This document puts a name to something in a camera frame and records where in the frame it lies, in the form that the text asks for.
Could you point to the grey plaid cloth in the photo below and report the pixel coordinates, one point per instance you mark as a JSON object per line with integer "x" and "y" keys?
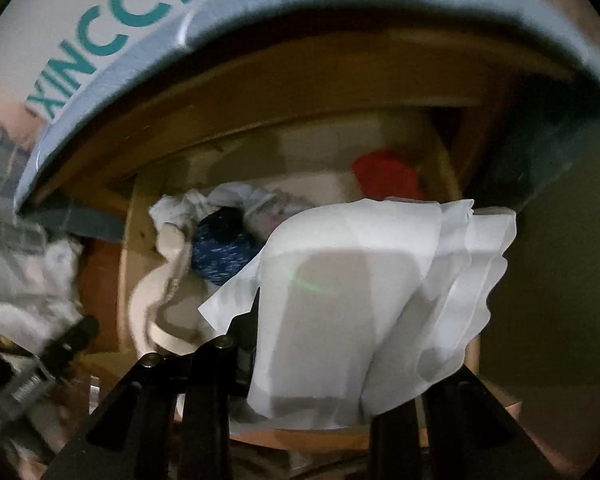
{"x": 0, "y": 160}

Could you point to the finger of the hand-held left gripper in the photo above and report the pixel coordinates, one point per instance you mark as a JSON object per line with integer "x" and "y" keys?
{"x": 75, "y": 337}

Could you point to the crumpled white underwear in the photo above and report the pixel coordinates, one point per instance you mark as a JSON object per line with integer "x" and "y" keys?
{"x": 175, "y": 210}

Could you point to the white cloth heap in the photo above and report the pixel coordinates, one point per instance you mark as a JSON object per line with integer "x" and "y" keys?
{"x": 30, "y": 285}

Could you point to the cream white underwear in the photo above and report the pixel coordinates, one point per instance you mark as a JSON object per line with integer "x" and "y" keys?
{"x": 145, "y": 305}

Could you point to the red underwear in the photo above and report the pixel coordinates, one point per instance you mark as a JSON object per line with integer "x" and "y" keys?
{"x": 385, "y": 175}

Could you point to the white floral underwear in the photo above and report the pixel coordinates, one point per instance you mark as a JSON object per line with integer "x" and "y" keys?
{"x": 275, "y": 215}

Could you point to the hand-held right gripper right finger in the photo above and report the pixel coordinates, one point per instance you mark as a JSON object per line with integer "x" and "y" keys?
{"x": 395, "y": 440}

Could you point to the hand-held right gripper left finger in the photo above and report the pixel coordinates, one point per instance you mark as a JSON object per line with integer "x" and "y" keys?
{"x": 242, "y": 340}

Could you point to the wooden drawer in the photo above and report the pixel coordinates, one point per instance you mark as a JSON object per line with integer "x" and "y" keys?
{"x": 140, "y": 230}

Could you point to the plain white underwear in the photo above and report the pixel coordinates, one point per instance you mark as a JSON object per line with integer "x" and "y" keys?
{"x": 330, "y": 310}

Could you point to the white box teal print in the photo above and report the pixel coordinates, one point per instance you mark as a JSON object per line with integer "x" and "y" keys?
{"x": 105, "y": 10}

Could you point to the navy blue speckled underwear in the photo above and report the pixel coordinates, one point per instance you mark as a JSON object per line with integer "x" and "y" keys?
{"x": 220, "y": 250}

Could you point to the wooden nightstand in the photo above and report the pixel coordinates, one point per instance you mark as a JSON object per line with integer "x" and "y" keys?
{"x": 280, "y": 85}

